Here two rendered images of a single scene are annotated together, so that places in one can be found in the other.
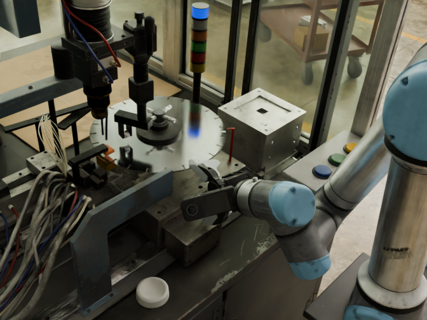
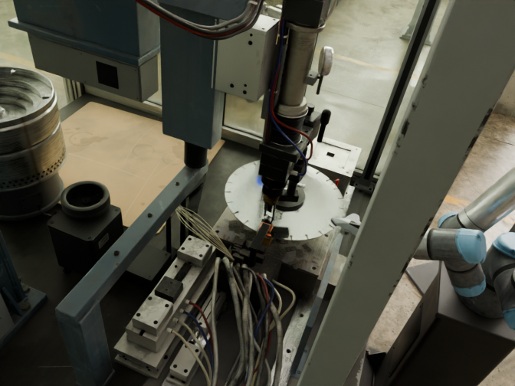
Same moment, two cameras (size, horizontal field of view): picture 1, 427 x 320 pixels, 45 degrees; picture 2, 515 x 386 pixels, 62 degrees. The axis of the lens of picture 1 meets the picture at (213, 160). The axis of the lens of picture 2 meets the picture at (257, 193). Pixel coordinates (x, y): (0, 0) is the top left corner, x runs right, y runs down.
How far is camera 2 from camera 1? 0.66 m
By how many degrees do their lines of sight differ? 20
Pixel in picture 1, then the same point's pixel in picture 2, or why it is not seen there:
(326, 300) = (444, 299)
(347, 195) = (487, 225)
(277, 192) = (464, 240)
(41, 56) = (71, 129)
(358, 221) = not seen: hidden behind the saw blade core
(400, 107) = not seen: outside the picture
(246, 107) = (316, 154)
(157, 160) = (307, 225)
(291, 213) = (481, 255)
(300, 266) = (471, 289)
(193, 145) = (322, 203)
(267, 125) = (344, 168)
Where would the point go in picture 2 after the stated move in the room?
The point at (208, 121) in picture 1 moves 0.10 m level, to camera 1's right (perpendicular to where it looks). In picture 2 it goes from (314, 177) to (344, 173)
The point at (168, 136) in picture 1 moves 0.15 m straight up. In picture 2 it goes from (300, 201) to (312, 155)
